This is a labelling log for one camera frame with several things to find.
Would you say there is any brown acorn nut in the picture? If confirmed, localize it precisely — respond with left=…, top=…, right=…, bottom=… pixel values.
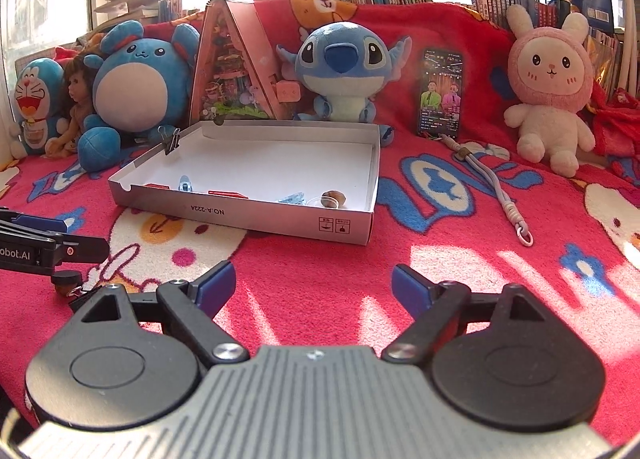
left=320, top=190, right=346, bottom=209

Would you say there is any pink bunny plush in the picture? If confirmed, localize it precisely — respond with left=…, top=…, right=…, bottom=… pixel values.
left=503, top=4, right=596, bottom=178

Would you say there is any blue Stitch plush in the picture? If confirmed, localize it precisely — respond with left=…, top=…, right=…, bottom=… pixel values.
left=276, top=22, right=412, bottom=123

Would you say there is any red crayon cap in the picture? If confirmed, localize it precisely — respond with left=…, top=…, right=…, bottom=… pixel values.
left=143, top=183, right=170, bottom=190

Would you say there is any black round puck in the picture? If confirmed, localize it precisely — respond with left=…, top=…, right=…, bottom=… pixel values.
left=51, top=269, right=82, bottom=297

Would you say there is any light blue hair clip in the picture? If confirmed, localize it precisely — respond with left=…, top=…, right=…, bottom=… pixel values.
left=178, top=175, right=193, bottom=193
left=278, top=192, right=306, bottom=206

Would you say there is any white cardboard box tray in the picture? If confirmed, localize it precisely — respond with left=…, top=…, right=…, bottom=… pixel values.
left=108, top=120, right=381, bottom=245

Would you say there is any pink red cartoon blanket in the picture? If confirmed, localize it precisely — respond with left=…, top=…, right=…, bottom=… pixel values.
left=1, top=3, right=639, bottom=443

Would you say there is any pink triangular toy house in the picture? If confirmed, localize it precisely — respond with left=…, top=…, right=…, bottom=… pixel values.
left=190, top=0, right=302, bottom=124

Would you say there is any grey phone lanyard strap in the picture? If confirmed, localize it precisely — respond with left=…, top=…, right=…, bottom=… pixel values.
left=439, top=133, right=535, bottom=248

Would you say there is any brown haired doll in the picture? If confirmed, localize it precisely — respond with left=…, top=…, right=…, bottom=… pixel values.
left=46, top=54, right=98, bottom=158

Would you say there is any blue round mouse plush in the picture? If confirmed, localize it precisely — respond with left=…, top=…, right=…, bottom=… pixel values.
left=77, top=20, right=200, bottom=172

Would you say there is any smartphone with lit screen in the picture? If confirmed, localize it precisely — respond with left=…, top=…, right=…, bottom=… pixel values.
left=418, top=49, right=463, bottom=138

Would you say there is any small black binder clip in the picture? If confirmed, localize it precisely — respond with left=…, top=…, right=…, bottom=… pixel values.
left=157, top=124, right=181, bottom=155

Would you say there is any Doraemon plush toy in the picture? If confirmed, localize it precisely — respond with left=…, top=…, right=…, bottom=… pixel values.
left=9, top=58, right=68, bottom=159

